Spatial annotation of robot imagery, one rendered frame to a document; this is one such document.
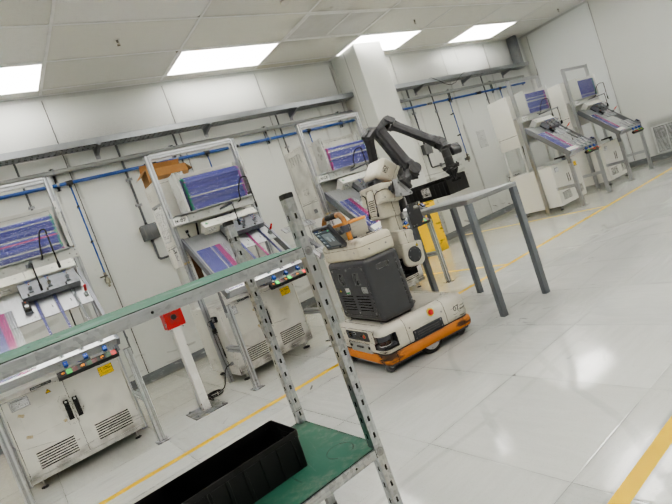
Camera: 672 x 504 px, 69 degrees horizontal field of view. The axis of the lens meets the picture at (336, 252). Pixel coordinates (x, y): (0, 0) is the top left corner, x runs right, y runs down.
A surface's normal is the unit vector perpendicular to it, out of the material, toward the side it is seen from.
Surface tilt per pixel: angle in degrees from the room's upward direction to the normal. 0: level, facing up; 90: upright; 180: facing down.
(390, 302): 90
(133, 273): 90
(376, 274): 90
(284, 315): 90
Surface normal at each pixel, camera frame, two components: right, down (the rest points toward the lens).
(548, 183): -0.76, 0.32
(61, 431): 0.55, -0.13
